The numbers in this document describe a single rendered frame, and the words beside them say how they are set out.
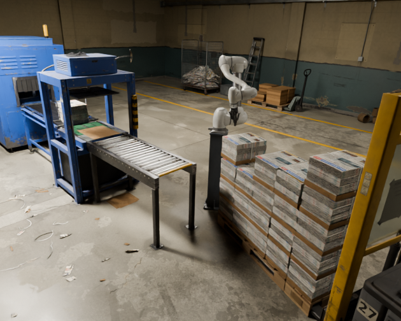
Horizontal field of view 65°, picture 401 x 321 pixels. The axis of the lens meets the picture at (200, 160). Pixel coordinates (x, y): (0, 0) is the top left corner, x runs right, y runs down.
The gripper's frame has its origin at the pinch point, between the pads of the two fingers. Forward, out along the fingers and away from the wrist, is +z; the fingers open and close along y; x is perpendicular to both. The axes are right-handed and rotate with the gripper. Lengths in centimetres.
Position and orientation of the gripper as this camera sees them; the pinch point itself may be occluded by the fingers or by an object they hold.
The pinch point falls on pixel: (235, 122)
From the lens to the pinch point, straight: 340.1
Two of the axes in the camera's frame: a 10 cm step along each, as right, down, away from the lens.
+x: 5.0, -6.1, 6.2
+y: 8.6, 2.5, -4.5
